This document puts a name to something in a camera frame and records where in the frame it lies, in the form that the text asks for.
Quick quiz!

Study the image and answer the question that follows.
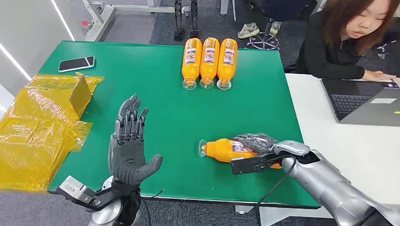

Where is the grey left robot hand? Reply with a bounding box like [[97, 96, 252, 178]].
[[106, 93, 166, 190]]

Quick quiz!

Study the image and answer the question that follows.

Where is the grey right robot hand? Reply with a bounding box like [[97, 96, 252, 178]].
[[231, 131, 311, 157]]

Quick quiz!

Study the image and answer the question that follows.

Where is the orange juice bottle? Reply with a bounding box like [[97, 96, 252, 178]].
[[198, 37, 220, 90], [216, 37, 239, 91], [197, 136, 284, 170], [181, 37, 203, 91]]

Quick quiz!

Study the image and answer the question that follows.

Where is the green table mat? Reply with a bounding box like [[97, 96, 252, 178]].
[[33, 38, 327, 208]]

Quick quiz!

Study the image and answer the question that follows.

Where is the white table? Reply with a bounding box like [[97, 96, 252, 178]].
[[234, 71, 400, 226]]

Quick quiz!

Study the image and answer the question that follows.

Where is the cardboard box in yellow film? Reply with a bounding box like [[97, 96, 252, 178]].
[[0, 69, 105, 195]]

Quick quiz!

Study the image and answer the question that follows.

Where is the chrome star chair base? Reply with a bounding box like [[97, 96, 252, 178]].
[[246, 21, 281, 51]]

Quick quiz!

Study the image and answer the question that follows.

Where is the black smartphone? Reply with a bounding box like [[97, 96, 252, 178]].
[[58, 54, 96, 75]]

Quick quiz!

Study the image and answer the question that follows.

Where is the person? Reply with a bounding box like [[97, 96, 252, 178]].
[[294, 0, 400, 83], [230, 0, 319, 43]]

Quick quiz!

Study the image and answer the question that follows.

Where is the grey laptop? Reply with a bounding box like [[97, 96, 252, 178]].
[[318, 77, 400, 127]]

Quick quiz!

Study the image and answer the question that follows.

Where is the black humanoid robot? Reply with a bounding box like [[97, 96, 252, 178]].
[[163, 0, 203, 43]]

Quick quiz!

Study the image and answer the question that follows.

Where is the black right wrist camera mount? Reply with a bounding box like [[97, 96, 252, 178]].
[[230, 151, 287, 178]]

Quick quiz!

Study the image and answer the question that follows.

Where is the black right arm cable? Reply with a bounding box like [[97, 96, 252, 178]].
[[253, 154, 297, 226]]

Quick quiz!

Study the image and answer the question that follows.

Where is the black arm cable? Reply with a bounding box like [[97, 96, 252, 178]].
[[253, 154, 297, 226], [140, 189, 165, 226]]

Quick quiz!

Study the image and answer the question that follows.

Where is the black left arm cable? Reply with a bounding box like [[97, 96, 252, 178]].
[[140, 189, 165, 226]]

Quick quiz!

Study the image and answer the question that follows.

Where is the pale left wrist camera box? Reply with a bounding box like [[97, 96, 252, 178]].
[[54, 175, 117, 212]]

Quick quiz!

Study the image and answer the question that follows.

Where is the white gantry frame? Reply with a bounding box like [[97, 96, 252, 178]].
[[56, 0, 167, 46]]

